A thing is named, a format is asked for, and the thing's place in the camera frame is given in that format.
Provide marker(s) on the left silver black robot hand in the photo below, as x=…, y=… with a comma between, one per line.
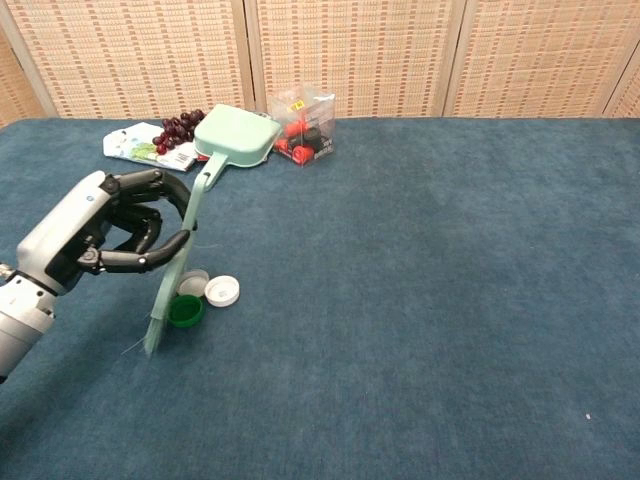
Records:
x=65, y=230

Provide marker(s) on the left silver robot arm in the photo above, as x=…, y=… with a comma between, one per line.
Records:
x=20, y=320

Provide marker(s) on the white bottle cap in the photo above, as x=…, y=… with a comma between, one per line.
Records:
x=195, y=281
x=222, y=291

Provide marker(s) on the green bottle cap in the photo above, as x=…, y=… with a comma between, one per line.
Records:
x=187, y=312

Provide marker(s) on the white printed snack packet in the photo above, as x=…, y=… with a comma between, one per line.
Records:
x=130, y=142

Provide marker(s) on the dark red grape bunch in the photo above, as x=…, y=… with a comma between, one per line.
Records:
x=177, y=127

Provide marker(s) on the woven bamboo screen panel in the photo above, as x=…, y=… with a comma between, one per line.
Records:
x=17, y=85
x=135, y=55
x=540, y=55
x=360, y=50
x=627, y=95

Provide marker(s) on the mint green dustpan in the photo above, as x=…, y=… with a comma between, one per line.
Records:
x=235, y=135

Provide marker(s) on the clear box with red items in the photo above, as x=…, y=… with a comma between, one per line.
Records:
x=307, y=130

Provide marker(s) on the blue felt table cover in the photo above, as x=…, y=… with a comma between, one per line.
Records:
x=400, y=300

